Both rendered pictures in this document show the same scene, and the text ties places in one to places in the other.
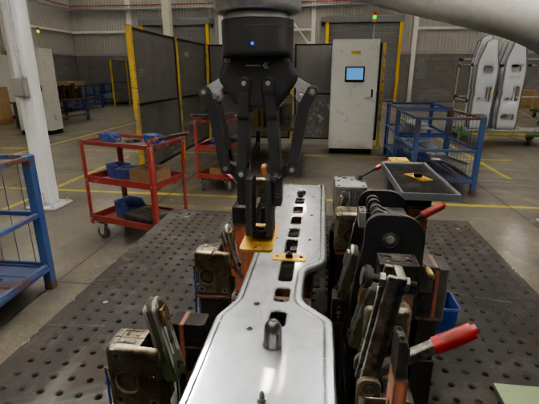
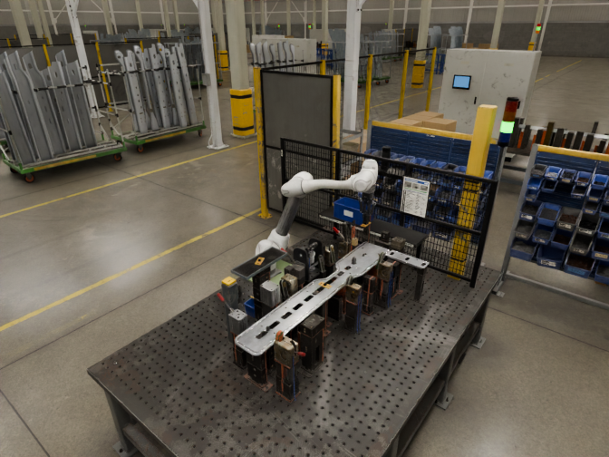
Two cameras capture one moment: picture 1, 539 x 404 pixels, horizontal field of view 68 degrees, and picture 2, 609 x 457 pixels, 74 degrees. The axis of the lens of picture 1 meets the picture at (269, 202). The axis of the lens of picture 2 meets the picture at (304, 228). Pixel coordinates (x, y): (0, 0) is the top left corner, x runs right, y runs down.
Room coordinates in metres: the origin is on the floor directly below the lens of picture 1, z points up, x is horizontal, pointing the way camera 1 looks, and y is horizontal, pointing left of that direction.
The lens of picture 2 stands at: (2.81, 0.95, 2.49)
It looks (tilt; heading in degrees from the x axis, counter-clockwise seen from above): 27 degrees down; 211
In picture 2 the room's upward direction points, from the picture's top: straight up
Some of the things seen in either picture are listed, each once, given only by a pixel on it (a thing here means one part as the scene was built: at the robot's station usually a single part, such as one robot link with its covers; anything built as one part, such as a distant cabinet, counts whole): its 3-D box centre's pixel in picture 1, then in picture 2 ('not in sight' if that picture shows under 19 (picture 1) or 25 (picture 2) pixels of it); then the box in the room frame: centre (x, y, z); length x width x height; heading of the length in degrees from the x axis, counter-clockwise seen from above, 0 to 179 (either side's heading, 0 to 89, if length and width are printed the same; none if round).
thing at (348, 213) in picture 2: not in sight; (353, 210); (-0.02, -0.29, 1.10); 0.30 x 0.17 x 0.13; 82
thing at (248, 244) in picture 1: (260, 233); not in sight; (0.45, 0.01, 1.26); 0.08 x 0.04 x 0.01; 173
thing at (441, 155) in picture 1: (432, 148); not in sight; (5.38, -2.20, 0.47); 1.20 x 0.80 x 0.95; 174
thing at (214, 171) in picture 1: (223, 149); not in sight; (5.20, 0.61, 0.49); 0.81 x 0.46 x 0.97; 161
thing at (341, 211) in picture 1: (346, 271); (290, 302); (1.05, -0.22, 0.89); 0.13 x 0.11 x 0.38; 83
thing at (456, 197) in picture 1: (415, 178); (260, 262); (1.10, -0.41, 1.16); 0.37 x 0.14 x 0.02; 173
